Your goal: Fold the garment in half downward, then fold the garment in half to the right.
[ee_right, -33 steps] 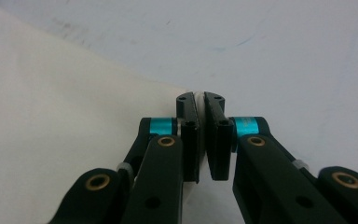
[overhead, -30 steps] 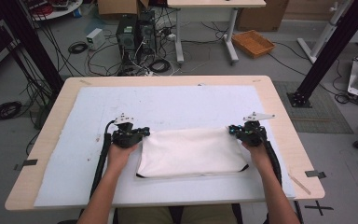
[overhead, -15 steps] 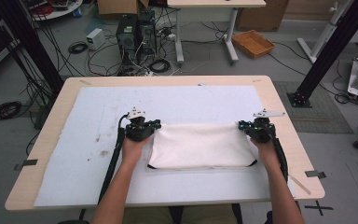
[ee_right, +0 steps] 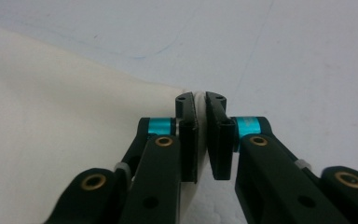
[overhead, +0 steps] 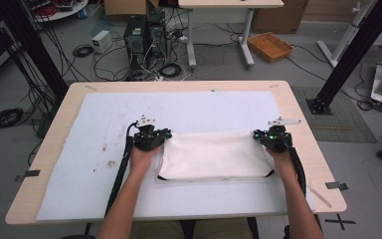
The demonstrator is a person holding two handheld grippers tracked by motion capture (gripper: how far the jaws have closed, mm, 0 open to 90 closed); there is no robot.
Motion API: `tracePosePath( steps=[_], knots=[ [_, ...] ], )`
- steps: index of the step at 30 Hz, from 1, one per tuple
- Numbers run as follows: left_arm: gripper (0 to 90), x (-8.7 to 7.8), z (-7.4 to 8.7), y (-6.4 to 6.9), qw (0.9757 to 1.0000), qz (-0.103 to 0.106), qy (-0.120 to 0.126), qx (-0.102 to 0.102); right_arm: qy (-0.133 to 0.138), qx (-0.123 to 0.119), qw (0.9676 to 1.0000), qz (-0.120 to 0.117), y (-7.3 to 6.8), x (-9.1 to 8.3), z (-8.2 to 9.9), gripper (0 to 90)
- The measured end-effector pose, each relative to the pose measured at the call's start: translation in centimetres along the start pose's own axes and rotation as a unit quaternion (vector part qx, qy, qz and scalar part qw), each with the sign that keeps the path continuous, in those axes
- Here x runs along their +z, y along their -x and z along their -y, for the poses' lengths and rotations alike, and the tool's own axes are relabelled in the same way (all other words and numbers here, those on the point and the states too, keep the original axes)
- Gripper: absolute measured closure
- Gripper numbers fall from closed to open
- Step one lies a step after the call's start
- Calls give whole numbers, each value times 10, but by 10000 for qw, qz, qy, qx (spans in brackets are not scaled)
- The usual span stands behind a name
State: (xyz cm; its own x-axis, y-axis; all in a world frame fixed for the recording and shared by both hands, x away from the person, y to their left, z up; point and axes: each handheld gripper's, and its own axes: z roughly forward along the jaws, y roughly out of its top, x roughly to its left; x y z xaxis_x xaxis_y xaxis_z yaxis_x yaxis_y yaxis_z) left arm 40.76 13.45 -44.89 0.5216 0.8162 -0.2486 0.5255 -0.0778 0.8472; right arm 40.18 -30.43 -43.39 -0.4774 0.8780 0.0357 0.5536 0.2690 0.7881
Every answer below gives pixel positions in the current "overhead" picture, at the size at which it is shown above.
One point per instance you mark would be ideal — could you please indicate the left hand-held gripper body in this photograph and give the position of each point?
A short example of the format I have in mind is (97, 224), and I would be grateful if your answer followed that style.
(147, 137)

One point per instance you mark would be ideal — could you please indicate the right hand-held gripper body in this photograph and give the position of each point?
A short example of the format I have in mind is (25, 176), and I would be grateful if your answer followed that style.
(278, 141)

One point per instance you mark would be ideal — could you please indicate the white tank top black trim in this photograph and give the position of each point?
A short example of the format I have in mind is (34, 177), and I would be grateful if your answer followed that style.
(212, 156)

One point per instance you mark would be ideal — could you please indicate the person's right hand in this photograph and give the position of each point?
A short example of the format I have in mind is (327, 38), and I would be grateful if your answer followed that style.
(284, 164)

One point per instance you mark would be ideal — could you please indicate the person's left hand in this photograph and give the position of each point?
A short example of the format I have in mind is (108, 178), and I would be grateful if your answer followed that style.
(142, 162)

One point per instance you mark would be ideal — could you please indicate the white foam mat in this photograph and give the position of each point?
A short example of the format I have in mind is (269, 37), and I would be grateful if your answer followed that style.
(96, 113)

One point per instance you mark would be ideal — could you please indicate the grey floor mat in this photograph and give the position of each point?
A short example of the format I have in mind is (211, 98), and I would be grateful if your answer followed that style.
(341, 119)

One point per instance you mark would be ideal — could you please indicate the thin wooden stick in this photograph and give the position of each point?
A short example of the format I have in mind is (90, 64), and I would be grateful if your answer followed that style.
(321, 198)

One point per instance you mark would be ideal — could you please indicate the black tape strip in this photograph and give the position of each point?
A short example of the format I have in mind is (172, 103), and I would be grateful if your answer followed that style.
(30, 173)
(336, 186)

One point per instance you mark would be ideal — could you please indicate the orange wicker basket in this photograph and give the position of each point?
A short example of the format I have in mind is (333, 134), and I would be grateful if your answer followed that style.
(270, 46)

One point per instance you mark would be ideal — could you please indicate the black computer tower green label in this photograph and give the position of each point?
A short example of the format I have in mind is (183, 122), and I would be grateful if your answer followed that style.
(135, 40)

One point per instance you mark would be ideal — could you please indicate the khaki trousers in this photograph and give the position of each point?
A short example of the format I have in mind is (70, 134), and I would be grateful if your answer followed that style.
(225, 230)

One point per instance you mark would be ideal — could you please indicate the black tape cross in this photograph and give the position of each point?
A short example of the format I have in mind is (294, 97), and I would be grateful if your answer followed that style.
(340, 221)

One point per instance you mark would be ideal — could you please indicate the white power supply box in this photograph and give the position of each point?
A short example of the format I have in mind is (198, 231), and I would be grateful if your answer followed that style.
(101, 41)

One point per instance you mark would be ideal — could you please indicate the large cardboard box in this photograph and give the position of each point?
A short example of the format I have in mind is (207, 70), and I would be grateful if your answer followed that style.
(278, 16)

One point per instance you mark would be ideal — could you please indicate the white metal stand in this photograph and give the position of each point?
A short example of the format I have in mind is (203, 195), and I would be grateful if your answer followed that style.
(344, 36)

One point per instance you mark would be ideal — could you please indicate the small cardboard box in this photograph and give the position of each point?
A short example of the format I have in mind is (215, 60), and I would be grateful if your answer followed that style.
(126, 7)

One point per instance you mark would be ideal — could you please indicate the white desk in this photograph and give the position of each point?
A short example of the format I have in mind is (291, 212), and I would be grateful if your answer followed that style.
(229, 3)

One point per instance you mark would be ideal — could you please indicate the round white table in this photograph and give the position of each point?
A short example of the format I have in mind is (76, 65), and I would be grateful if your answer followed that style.
(63, 11)

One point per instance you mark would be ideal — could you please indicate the black frame post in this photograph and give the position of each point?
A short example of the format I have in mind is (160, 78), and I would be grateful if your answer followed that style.
(354, 53)
(36, 46)

